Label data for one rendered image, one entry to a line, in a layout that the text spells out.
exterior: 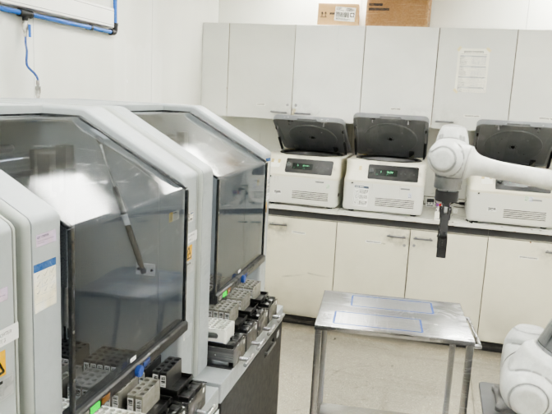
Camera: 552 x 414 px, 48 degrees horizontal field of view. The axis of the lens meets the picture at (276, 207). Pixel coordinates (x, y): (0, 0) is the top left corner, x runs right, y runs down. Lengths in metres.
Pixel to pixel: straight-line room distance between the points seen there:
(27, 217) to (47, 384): 0.35
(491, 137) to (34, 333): 3.77
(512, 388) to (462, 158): 0.68
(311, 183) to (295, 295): 0.84
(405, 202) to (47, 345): 3.35
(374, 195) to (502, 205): 0.84
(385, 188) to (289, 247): 0.82
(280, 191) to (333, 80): 0.91
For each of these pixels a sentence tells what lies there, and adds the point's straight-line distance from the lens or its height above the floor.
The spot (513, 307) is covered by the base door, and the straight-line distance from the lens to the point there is 4.53.
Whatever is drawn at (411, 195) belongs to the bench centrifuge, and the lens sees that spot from 4.35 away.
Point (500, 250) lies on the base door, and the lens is 4.42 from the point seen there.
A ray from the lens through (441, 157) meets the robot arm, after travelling 1.87.
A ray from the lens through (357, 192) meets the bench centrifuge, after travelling 4.37.
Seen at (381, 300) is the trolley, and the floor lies 0.82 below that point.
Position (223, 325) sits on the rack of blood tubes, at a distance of 2.26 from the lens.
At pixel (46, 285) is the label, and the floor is 1.30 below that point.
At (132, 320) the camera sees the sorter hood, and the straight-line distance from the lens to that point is 1.61.
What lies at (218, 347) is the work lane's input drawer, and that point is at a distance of 2.23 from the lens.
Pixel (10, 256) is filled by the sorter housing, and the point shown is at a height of 1.38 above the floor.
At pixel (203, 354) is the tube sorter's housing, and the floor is 0.80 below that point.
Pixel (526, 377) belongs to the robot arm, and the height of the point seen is 0.92.
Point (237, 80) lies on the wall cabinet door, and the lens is 4.82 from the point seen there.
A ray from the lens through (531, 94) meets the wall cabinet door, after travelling 4.62.
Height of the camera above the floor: 1.68
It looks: 10 degrees down
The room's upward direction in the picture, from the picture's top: 3 degrees clockwise
